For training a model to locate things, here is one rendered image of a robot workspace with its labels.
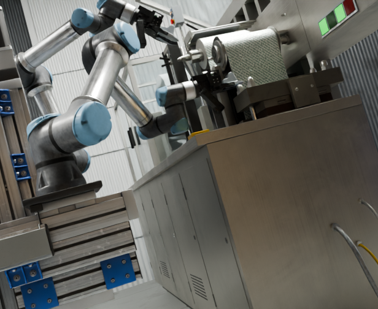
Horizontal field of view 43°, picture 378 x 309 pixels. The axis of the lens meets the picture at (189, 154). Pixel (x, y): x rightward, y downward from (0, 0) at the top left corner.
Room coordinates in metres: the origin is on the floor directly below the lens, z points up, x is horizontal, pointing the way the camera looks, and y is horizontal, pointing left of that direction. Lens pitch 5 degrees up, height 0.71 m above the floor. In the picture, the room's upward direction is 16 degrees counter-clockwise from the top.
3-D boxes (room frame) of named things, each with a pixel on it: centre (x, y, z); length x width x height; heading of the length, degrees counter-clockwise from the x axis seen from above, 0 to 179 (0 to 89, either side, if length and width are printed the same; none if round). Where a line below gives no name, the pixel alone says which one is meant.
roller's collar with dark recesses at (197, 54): (2.26, -0.16, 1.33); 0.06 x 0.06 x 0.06; 14
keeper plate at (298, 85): (1.80, -0.48, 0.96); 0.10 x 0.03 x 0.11; 104
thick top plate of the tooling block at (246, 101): (1.89, -0.44, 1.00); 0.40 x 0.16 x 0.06; 104
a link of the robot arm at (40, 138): (1.45, 0.39, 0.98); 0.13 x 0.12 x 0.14; 61
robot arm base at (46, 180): (1.46, 0.40, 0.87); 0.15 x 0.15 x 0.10
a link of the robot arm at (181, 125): (1.90, 0.02, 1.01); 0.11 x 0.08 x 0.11; 61
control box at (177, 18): (2.56, -0.13, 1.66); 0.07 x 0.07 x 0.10; 15
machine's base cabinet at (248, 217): (2.94, -0.06, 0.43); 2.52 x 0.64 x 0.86; 14
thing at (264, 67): (1.99, -0.38, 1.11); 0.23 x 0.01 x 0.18; 104
